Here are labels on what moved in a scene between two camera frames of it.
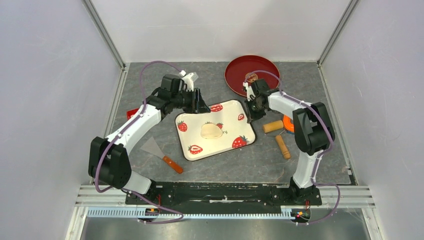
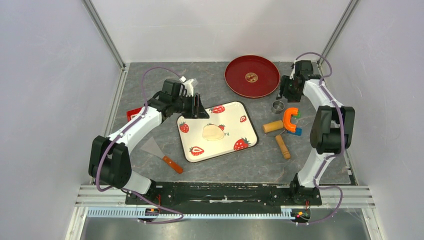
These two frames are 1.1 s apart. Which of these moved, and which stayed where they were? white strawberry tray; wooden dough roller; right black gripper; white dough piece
Moved: right black gripper
Stayed: wooden dough roller; white strawberry tray; white dough piece
